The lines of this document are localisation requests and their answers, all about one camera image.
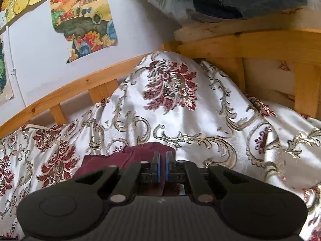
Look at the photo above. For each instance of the green figure wall poster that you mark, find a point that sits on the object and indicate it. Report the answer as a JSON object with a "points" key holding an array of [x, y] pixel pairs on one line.
{"points": [[3, 72]]}

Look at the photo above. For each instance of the white wall conduit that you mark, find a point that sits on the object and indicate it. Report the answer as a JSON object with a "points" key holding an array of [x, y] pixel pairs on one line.
{"points": [[15, 65]]}

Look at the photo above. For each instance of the wooden bed frame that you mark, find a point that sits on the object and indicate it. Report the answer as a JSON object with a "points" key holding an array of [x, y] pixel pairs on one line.
{"points": [[250, 42]]}

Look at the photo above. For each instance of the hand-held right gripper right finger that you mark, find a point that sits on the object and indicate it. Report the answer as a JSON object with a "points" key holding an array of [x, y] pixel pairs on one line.
{"points": [[167, 168]]}

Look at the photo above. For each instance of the maroon sweater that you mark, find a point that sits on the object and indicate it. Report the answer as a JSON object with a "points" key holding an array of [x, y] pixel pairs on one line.
{"points": [[140, 153]]}

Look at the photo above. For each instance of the dark fuzzy cloth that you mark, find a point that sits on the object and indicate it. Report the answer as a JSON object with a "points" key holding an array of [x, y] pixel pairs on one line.
{"points": [[215, 5]]}

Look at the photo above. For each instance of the colourful flower wall poster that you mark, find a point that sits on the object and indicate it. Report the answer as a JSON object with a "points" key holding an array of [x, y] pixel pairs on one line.
{"points": [[85, 22]]}

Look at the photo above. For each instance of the yellow fruit wall poster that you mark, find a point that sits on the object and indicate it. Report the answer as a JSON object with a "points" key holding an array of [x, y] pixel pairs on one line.
{"points": [[13, 6]]}

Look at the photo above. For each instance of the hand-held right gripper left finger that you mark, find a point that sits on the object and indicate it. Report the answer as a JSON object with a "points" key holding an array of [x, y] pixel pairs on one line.
{"points": [[157, 168]]}

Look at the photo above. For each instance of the floral white blanket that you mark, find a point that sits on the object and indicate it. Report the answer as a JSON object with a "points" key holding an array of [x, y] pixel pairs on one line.
{"points": [[195, 120]]}

